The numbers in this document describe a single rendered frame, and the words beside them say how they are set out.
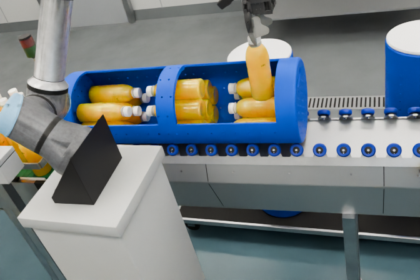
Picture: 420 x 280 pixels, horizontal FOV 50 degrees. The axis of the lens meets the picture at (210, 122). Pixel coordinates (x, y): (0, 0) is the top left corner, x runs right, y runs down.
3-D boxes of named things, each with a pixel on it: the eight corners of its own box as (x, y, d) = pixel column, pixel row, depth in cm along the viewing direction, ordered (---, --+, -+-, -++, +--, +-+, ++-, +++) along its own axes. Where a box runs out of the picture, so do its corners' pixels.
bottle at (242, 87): (288, 74, 156) (236, 76, 162) (284, 77, 150) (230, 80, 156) (289, 94, 158) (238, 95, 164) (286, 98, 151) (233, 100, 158)
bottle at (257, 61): (248, 94, 147) (239, 42, 136) (267, 85, 149) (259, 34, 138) (258, 103, 141) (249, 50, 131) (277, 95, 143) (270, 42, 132)
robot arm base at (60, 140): (72, 155, 114) (37, 135, 113) (58, 185, 124) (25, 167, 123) (99, 119, 125) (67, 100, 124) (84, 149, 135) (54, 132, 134)
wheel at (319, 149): (326, 143, 146) (327, 142, 148) (312, 143, 147) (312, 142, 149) (326, 157, 146) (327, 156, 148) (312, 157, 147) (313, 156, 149)
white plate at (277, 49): (222, 48, 205) (222, 50, 206) (233, 77, 182) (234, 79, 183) (280, 32, 205) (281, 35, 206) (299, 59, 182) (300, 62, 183)
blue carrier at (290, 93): (303, 160, 149) (292, 95, 131) (79, 159, 179) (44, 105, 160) (310, 103, 169) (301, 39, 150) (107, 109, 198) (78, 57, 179)
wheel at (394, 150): (402, 142, 138) (401, 142, 140) (385, 142, 140) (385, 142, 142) (402, 157, 138) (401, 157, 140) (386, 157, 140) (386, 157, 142)
